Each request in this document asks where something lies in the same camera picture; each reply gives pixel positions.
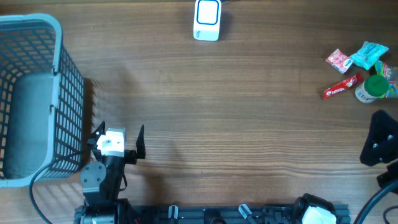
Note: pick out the teal wet wipes pack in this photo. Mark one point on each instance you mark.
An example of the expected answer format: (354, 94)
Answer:
(368, 54)

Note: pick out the green lid jar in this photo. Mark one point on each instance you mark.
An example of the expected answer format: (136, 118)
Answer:
(372, 89)

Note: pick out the red Nescafe stick sachet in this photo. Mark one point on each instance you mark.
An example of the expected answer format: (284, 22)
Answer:
(342, 86)

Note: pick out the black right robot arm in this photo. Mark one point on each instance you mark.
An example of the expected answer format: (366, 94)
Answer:
(380, 147)

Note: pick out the white barcode scanner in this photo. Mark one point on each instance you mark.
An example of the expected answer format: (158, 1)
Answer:
(206, 21)

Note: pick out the Haribo gummy candy bag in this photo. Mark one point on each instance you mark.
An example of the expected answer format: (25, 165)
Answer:
(390, 74)

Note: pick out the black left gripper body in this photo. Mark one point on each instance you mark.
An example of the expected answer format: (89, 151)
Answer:
(130, 157)

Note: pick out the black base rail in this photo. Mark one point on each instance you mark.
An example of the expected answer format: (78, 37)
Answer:
(267, 214)

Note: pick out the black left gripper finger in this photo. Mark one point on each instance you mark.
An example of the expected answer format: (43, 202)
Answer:
(95, 135)
(140, 144)

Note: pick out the grey plastic mesh basket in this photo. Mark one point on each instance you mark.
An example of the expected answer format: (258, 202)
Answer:
(42, 101)

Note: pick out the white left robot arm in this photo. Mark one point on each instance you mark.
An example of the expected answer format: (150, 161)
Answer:
(104, 179)

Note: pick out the red tissue pack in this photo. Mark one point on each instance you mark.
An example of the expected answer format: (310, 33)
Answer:
(339, 61)

